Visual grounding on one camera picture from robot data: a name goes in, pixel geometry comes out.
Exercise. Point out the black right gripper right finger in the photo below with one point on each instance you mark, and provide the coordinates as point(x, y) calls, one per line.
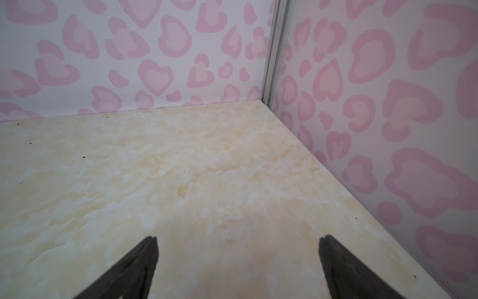
point(348, 277)

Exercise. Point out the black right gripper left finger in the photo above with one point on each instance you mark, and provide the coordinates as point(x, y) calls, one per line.
point(130, 278)

